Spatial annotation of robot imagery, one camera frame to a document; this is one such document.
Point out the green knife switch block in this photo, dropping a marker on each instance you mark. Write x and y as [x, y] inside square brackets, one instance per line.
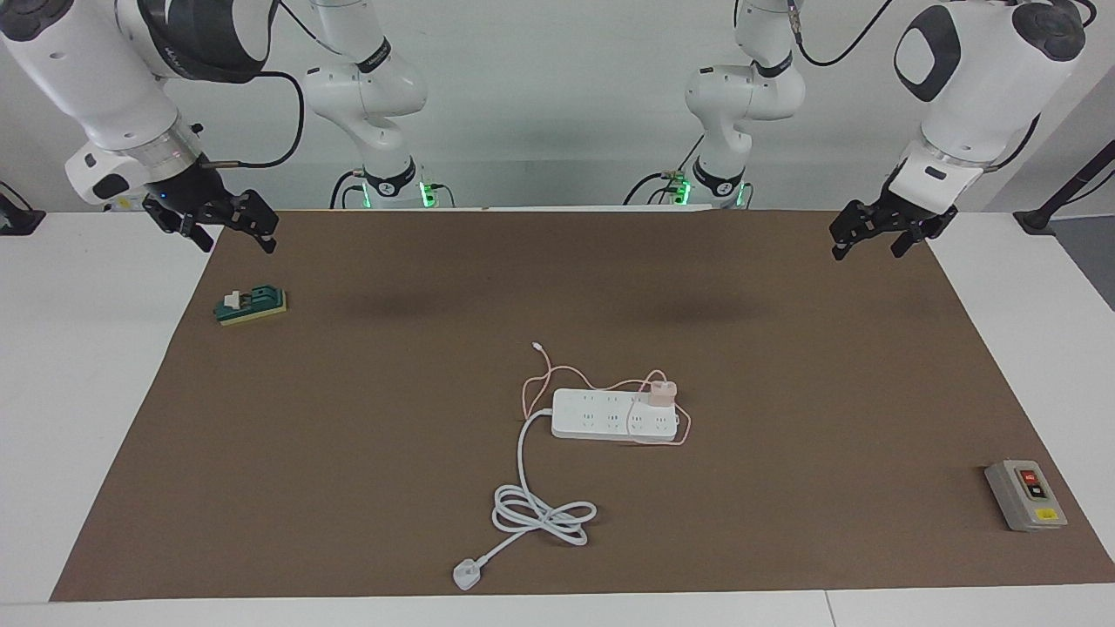
[253, 305]

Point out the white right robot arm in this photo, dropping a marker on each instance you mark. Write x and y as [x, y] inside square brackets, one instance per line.
[87, 78]

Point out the black table clamp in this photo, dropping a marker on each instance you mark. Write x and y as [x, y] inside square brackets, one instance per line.
[19, 219]

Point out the pink charger block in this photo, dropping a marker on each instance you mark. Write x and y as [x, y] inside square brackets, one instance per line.
[660, 392]

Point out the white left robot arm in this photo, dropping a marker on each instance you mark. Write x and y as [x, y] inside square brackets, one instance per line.
[984, 96]

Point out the white power strip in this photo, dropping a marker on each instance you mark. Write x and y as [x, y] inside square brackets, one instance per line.
[601, 418]

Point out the brown table mat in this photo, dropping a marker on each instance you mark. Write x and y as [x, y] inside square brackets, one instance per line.
[348, 488]

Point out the grey on-off switch box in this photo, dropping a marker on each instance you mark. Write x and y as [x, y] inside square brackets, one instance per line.
[1026, 495]

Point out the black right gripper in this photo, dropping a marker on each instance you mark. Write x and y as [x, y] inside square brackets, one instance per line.
[193, 196]

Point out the black stand with pole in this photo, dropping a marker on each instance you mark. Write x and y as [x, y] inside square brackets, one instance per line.
[1037, 219]

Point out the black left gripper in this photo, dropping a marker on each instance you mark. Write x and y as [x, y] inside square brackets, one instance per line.
[906, 218]

